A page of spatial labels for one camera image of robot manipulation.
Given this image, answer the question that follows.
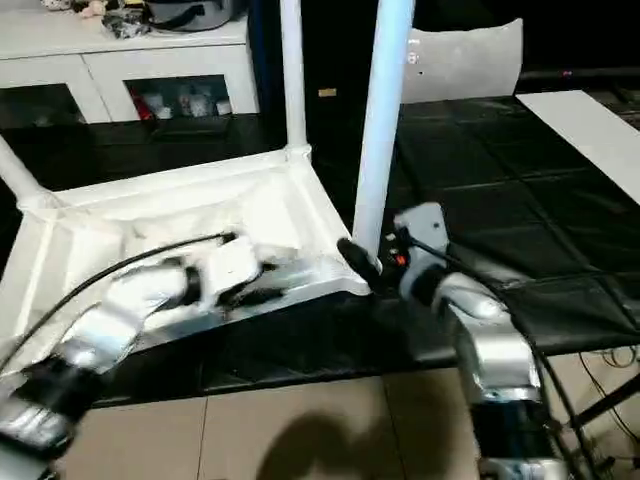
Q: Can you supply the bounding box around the white plastic table top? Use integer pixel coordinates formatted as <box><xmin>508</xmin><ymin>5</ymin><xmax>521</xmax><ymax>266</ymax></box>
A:
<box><xmin>0</xmin><ymin>148</ymin><xmax>371</xmax><ymax>353</ymax></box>

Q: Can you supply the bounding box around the grey pillow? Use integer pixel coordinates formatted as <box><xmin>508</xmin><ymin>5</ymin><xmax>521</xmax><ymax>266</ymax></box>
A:
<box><xmin>403</xmin><ymin>18</ymin><xmax>524</xmax><ymax>104</ymax></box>

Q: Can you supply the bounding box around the white flat board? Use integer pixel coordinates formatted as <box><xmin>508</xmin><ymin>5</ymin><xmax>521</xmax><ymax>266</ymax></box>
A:
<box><xmin>515</xmin><ymin>90</ymin><xmax>640</xmax><ymax>183</ymax></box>

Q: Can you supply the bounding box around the black floor stand leg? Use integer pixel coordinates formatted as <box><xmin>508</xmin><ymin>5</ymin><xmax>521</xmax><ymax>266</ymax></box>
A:
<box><xmin>572</xmin><ymin>385</ymin><xmax>640</xmax><ymax>433</ymax></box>

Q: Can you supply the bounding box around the white sideboard cabinet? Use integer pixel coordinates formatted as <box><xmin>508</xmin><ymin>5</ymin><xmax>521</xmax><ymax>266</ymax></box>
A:
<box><xmin>0</xmin><ymin>10</ymin><xmax>259</xmax><ymax>126</ymax></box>

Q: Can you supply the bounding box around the colourful clutter bundle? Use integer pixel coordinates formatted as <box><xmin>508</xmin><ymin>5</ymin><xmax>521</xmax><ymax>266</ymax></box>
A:
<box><xmin>42</xmin><ymin>0</ymin><xmax>151</xmax><ymax>41</ymax></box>

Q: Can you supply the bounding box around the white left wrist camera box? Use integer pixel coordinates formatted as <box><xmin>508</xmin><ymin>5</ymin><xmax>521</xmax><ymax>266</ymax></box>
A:
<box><xmin>203</xmin><ymin>240</ymin><xmax>265</xmax><ymax>299</ymax></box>

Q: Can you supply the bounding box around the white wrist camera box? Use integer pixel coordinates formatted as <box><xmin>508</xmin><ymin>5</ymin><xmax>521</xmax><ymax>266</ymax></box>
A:
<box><xmin>392</xmin><ymin>203</ymin><xmax>448</xmax><ymax>253</ymax></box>
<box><xmin>203</xmin><ymin>240</ymin><xmax>265</xmax><ymax>299</ymax></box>

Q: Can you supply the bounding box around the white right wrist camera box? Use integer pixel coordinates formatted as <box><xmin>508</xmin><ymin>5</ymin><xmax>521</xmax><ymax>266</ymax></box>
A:
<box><xmin>392</xmin><ymin>203</ymin><xmax>448</xmax><ymax>253</ymax></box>

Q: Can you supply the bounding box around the grey bag with black strap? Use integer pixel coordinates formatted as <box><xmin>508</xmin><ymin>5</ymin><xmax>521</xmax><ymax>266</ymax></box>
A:
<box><xmin>148</xmin><ymin>0</ymin><xmax>249</xmax><ymax>31</ymax></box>

